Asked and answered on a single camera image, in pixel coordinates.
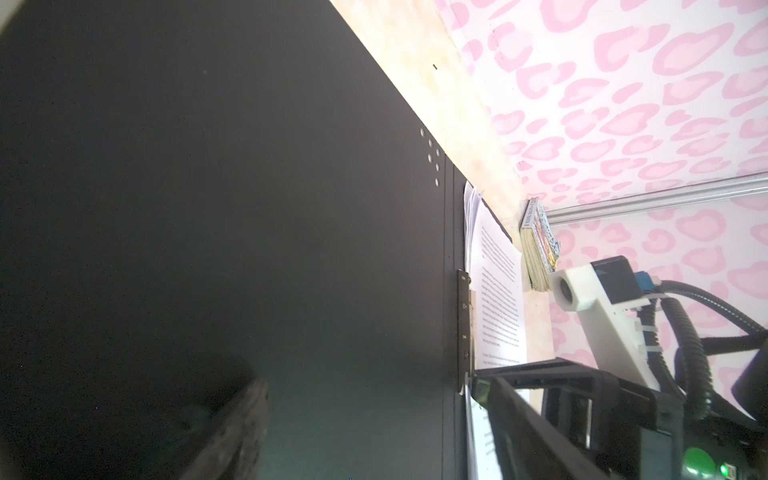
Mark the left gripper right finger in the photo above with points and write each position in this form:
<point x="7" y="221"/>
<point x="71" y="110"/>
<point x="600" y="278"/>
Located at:
<point x="528" y="445"/>

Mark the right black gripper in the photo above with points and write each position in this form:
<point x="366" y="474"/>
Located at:
<point x="633" y="432"/>

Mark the printed paper sheet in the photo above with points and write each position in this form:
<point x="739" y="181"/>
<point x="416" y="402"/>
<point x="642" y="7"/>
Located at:
<point x="492" y="331"/>

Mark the colourful paperback book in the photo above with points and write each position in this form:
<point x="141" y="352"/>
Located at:
<point x="539" y="245"/>

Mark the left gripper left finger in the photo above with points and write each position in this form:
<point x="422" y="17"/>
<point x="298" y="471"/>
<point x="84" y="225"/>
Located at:
<point x="231" y="446"/>

